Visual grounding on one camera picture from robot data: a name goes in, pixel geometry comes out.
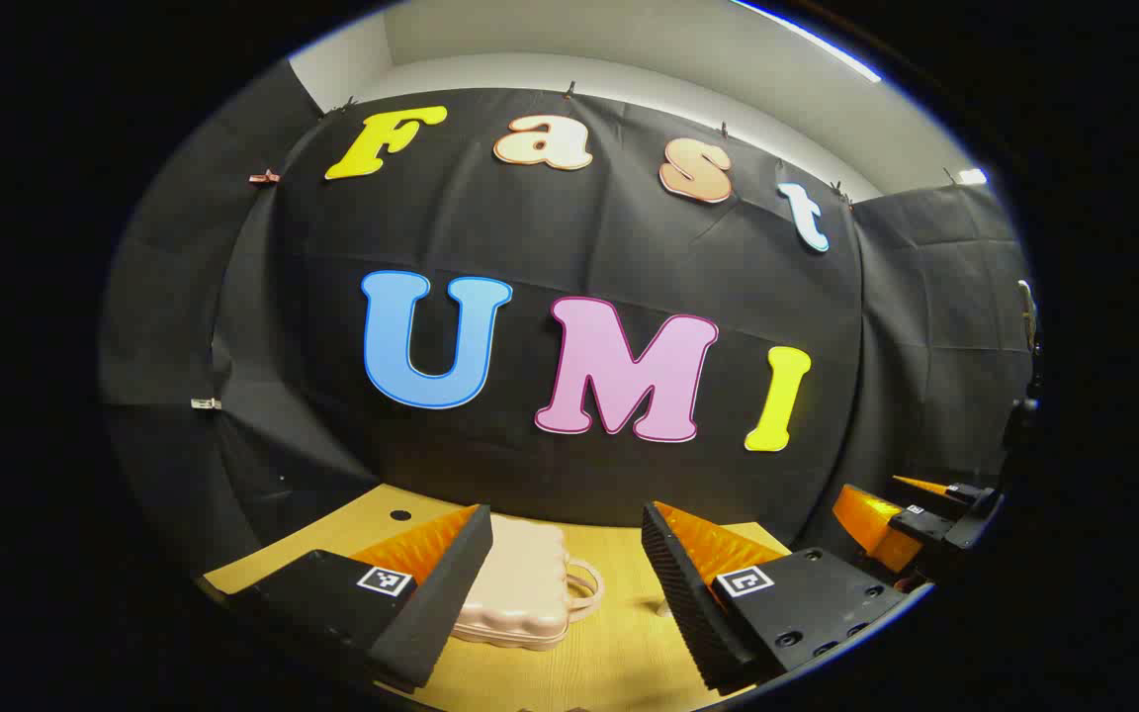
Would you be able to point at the black backdrop cloth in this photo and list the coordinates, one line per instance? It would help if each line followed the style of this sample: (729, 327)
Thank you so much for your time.
(550, 237)

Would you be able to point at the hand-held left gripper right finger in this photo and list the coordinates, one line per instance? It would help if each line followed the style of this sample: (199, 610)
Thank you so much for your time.
(673, 593)

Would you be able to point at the pink suitcase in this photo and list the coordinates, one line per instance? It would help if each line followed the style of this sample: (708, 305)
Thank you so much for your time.
(520, 593)

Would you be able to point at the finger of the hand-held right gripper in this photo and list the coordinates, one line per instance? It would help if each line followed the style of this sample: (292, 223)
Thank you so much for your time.
(960, 491)
(866, 519)

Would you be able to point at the pink cloth clip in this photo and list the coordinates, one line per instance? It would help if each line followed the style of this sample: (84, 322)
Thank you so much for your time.
(263, 178)

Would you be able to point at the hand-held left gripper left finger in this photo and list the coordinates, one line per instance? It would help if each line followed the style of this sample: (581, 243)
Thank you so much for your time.
(451, 583)

